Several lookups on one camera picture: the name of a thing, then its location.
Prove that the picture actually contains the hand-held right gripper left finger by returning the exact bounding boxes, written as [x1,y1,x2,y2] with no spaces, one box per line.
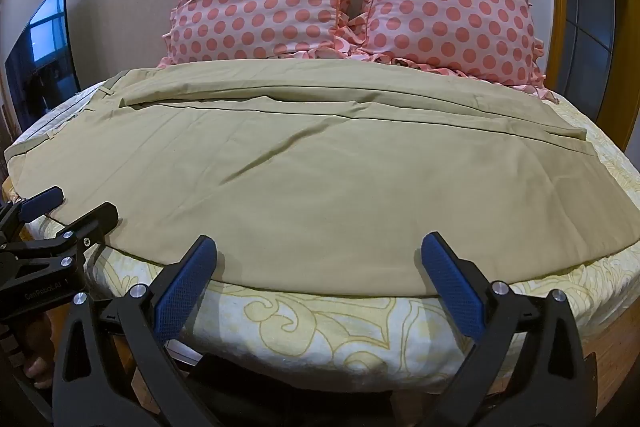
[52,235,222,427]

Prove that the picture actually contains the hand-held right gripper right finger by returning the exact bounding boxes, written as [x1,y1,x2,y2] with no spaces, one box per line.
[421,231,587,427]

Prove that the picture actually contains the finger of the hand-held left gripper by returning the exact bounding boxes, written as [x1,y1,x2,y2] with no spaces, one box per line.
[0,186,65,244]
[0,201,120,269]

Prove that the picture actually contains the olive green bed sheet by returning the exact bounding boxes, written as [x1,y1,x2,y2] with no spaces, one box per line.
[4,62,640,299]

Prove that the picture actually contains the person's left hand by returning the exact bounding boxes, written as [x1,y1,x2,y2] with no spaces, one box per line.
[22,309,57,380]

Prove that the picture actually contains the yellow floral bed sheet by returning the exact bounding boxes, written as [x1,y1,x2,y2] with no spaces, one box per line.
[0,77,640,394]

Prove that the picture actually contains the black television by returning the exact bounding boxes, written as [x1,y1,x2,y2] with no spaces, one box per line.
[4,0,82,134]

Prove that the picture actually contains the dark glass window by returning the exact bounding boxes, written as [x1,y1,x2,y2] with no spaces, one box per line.
[562,0,619,148]

